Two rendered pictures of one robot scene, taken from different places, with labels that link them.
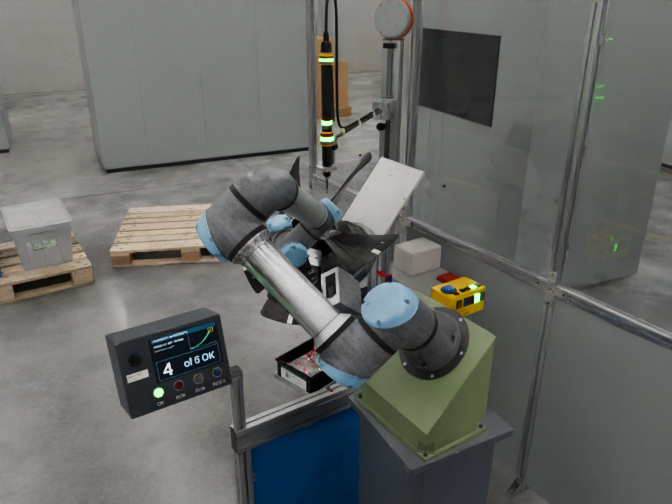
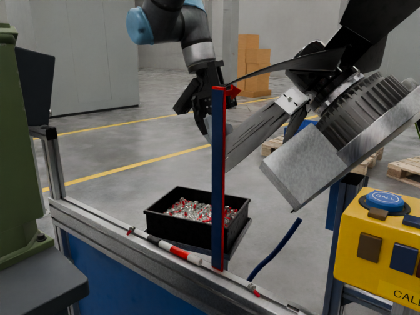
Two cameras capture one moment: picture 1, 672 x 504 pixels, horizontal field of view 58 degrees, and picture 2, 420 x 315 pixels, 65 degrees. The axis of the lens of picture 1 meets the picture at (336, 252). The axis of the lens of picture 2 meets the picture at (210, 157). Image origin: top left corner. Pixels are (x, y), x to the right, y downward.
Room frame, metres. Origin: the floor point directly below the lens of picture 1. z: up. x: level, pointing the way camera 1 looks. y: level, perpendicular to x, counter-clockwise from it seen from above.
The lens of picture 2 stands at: (1.49, -0.64, 1.25)
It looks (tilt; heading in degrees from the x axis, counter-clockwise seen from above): 18 degrees down; 71
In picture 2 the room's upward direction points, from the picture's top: straight up
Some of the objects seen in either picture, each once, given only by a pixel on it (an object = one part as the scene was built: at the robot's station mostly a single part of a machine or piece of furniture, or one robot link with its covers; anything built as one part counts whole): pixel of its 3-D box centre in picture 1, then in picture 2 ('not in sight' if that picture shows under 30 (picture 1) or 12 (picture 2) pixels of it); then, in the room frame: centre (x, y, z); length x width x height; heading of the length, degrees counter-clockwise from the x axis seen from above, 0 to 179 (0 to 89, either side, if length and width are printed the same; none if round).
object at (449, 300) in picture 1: (457, 300); (419, 255); (1.83, -0.41, 1.02); 0.16 x 0.10 x 0.11; 123
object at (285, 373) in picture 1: (316, 362); (199, 216); (1.71, 0.07, 0.85); 0.22 x 0.17 x 0.07; 137
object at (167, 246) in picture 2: not in sight; (173, 249); (1.61, -0.08, 0.87); 0.14 x 0.01 x 0.01; 124
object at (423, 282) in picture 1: (420, 277); not in sight; (2.37, -0.37, 0.85); 0.36 x 0.24 x 0.03; 33
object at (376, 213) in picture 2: not in sight; (377, 214); (1.78, -0.40, 1.08); 0.02 x 0.02 x 0.01; 33
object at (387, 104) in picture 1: (384, 108); not in sight; (2.55, -0.20, 1.53); 0.10 x 0.07 x 0.09; 158
